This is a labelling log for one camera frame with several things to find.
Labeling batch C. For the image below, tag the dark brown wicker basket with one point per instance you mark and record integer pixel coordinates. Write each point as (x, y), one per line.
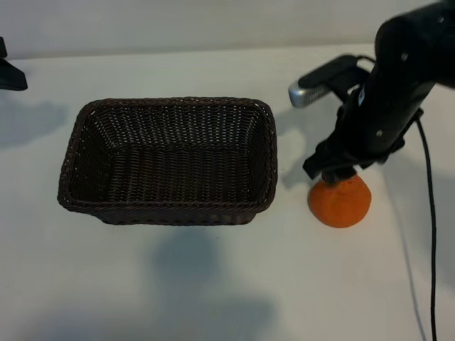
(170, 167)

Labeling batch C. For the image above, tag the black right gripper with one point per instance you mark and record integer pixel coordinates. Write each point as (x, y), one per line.
(380, 117)

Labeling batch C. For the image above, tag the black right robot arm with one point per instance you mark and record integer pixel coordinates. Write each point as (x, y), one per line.
(412, 35)

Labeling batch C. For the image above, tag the orange fruit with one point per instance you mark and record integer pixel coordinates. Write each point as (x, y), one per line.
(337, 206)

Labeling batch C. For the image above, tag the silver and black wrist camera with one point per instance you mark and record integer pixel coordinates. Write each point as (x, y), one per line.
(330, 72)

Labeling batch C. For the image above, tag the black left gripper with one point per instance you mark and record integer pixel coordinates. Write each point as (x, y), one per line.
(3, 48)

